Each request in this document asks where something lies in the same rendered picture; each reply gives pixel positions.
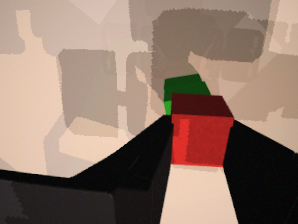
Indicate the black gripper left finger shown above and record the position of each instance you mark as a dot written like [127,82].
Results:
[127,187]

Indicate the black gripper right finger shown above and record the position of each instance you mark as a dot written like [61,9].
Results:
[262,177]

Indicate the green block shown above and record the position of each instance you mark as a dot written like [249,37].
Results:
[182,80]
[183,88]

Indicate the red block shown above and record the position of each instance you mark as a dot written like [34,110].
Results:
[201,125]

